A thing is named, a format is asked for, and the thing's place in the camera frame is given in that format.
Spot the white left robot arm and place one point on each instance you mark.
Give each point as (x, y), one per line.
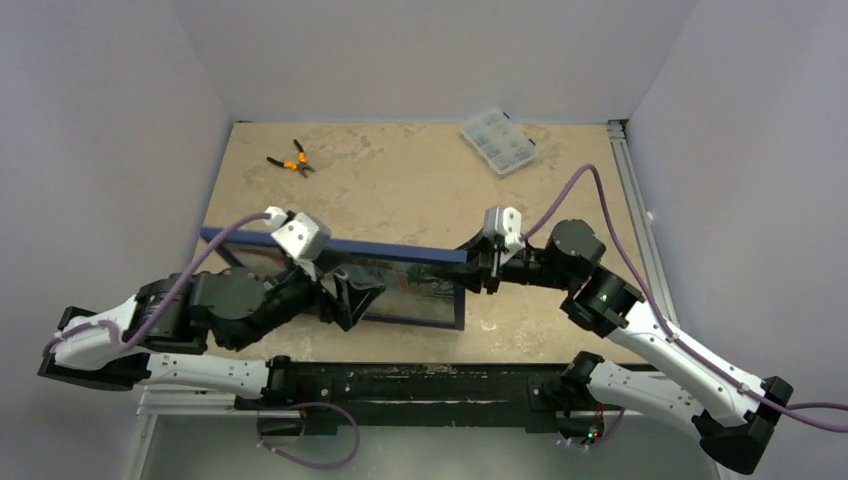
(160, 335)

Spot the colour photo print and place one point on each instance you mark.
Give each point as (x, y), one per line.
(414, 294)

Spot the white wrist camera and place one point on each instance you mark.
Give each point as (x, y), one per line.
(502, 225)
(301, 236)

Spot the aluminium right side rail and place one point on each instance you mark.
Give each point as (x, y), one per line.
(641, 219)

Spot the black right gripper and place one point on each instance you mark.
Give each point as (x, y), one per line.
(488, 268)

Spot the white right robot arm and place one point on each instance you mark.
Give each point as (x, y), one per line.
(731, 412)

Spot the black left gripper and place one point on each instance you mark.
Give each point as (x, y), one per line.
(352, 302)

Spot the blue wooden picture frame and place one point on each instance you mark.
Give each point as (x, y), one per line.
(258, 252)

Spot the clear plastic screw box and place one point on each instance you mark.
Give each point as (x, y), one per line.
(499, 141)

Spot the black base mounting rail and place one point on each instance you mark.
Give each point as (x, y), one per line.
(538, 398)

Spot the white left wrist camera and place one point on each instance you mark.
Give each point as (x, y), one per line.
(301, 236)

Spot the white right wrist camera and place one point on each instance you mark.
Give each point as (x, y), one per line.
(502, 225)

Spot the orange black pliers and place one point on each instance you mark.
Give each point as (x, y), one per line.
(301, 165)

